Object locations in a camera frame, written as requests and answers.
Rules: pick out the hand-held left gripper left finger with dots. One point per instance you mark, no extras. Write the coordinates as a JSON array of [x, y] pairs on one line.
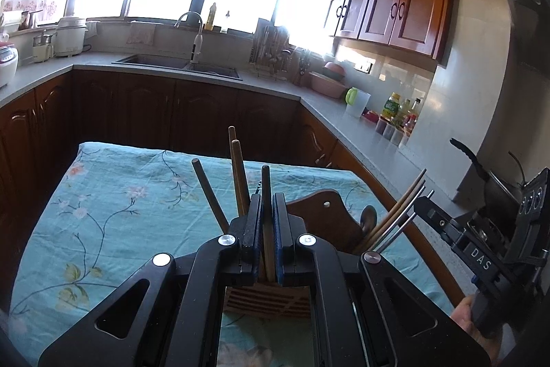
[[257, 231]]

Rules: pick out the white blender appliance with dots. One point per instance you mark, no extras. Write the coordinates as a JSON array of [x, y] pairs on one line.
[[44, 46]]

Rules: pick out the dark spoon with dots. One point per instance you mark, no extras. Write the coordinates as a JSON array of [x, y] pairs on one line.
[[368, 217]]

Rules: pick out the steel kitchen sink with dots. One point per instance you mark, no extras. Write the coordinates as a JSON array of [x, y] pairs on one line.
[[172, 65]]

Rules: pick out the wooden lower kitchen cabinets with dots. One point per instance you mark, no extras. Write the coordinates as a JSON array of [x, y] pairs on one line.
[[129, 113]]

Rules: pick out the grey range hood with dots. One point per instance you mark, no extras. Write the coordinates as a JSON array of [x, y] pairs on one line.
[[526, 14]]

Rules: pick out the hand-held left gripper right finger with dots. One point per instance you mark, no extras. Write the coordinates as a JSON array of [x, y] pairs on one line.
[[277, 240]]

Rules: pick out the row of spice jars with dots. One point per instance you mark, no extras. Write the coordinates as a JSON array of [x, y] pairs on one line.
[[391, 132]]

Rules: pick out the yellow dish soap bottle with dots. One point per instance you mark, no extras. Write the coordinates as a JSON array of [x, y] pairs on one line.
[[210, 18]]

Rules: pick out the wall power socket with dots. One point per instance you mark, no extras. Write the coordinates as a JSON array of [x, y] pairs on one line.
[[363, 66]]

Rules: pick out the white rice cooker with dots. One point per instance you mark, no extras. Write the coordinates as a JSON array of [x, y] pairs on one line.
[[7, 64]]

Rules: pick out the white cooking pot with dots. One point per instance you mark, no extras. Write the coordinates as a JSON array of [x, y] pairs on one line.
[[71, 36]]

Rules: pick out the chopsticks and spoon bundle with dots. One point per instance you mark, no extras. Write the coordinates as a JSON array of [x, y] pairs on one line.
[[406, 190]]

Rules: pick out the wooden slatted utensil holder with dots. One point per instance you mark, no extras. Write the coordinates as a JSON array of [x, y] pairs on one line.
[[320, 223]]

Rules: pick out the dark knife holder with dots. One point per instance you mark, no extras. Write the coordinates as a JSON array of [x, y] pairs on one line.
[[302, 68]]

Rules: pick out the small red container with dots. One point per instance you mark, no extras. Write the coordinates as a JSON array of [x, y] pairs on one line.
[[371, 116]]

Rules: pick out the metal dish rack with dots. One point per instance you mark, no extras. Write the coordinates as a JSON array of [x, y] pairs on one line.
[[270, 46]]

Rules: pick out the group of sauce bottles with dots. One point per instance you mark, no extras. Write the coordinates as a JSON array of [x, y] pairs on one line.
[[401, 113]]

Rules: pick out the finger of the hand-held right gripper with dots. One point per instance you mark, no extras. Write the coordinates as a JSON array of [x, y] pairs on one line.
[[438, 218]]

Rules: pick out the person's right hand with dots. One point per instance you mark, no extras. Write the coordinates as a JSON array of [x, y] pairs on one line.
[[463, 313]]

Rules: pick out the curved steel faucet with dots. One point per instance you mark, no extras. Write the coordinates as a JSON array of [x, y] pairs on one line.
[[195, 44]]

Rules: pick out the pink hanging cloth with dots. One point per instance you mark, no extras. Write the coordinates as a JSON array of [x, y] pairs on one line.
[[142, 34]]

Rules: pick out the white jug with green lid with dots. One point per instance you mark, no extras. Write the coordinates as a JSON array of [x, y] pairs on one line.
[[357, 102]]

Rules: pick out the dark brown wooden chopstick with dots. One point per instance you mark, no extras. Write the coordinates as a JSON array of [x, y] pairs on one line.
[[266, 199], [208, 190]]

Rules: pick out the teal floral tablecloth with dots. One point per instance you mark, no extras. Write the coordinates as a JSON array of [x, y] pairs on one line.
[[107, 221]]

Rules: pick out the silver metal chopstick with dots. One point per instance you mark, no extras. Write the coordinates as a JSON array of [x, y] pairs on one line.
[[399, 233], [404, 214]]

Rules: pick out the light brown wooden chopstick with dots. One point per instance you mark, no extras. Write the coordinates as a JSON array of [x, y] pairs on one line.
[[239, 171], [232, 135], [401, 204]]

